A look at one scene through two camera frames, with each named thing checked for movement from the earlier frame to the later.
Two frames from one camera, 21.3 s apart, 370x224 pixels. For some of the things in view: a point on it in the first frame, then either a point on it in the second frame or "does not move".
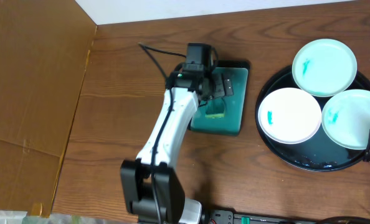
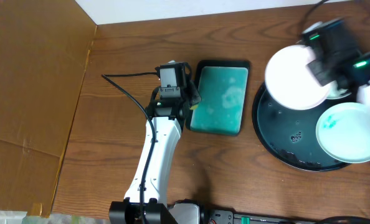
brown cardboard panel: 36,55 does not move
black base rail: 226,216 does not move
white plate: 289,116 -> 290,83
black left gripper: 218,86 -> 191,93
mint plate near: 349,116 does not move
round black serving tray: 320,152 -> 289,136
